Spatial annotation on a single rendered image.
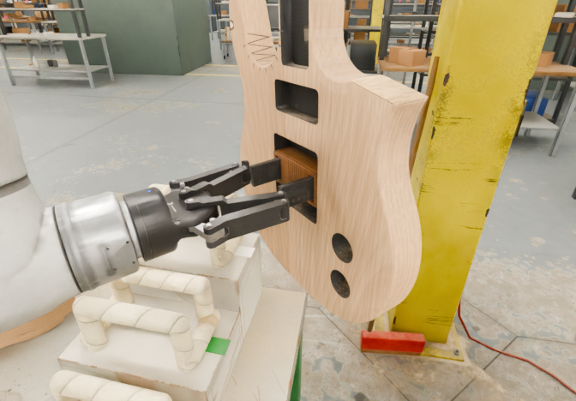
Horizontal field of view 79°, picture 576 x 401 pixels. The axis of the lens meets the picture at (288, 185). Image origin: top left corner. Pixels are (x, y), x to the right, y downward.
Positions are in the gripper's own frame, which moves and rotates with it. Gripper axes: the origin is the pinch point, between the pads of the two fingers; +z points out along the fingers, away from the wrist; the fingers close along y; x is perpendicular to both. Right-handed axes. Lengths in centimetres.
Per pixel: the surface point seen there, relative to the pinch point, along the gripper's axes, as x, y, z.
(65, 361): -31, -18, -35
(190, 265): -23.4, -20.1, -11.1
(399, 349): -130, -35, 79
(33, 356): -39, -32, -42
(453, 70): -1, -37, 88
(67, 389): -28.9, -10.4, -34.2
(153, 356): -31.5, -10.9, -22.0
